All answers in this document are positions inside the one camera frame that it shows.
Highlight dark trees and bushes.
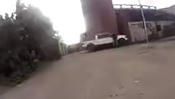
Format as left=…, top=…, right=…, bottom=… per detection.
left=0, top=0, right=67, bottom=84

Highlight pale graffitied wall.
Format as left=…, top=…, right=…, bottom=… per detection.
left=127, top=15, right=175, bottom=45

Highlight street lamp pole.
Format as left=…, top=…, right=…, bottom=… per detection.
left=134, top=0, right=151, bottom=46

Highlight white pickup truck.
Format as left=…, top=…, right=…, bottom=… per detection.
left=79, top=28, right=130, bottom=53

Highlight red brick industrial building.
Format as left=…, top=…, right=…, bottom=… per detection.
left=112, top=0, right=175, bottom=45

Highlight brown dirt road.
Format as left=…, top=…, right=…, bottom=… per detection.
left=0, top=35, right=175, bottom=99

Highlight red cylindrical tank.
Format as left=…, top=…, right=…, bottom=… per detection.
left=79, top=0, right=121, bottom=42

